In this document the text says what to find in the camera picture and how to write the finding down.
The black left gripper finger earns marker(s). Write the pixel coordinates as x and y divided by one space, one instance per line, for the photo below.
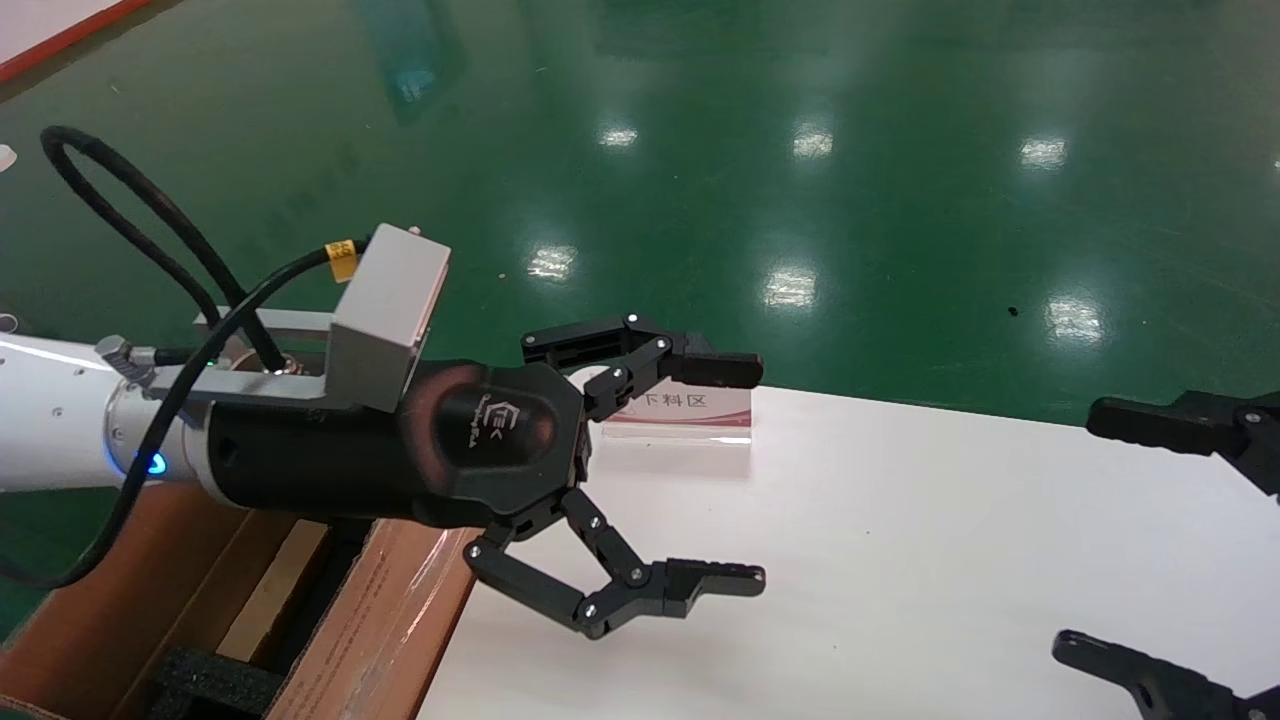
620 595
640 340

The large cardboard box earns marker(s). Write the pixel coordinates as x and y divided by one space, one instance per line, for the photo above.
390 620

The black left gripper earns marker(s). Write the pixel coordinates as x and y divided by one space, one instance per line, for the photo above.
350 460

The black foam insert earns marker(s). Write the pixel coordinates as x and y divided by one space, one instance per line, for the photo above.
215 685

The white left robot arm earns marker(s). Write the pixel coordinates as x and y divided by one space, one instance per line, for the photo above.
50 420

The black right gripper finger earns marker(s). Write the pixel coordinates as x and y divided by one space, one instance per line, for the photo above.
1200 425
1170 690

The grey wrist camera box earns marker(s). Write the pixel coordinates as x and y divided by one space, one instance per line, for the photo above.
385 310

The white acrylic sign with text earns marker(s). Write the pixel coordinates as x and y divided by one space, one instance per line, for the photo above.
720 415

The silver camera mount bracket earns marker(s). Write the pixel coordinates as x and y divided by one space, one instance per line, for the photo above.
290 385

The small cardboard box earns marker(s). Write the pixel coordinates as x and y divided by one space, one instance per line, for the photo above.
270 590

